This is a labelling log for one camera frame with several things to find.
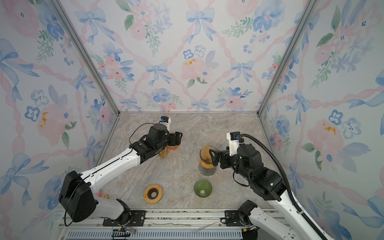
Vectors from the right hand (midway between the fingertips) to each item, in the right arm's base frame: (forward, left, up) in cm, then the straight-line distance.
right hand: (217, 148), depth 66 cm
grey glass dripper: (+2, +5, -15) cm, 16 cm away
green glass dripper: (-8, +6, -29) cm, 30 cm away
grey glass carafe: (0, +3, -25) cm, 25 cm away
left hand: (+14, +20, -7) cm, 25 cm away
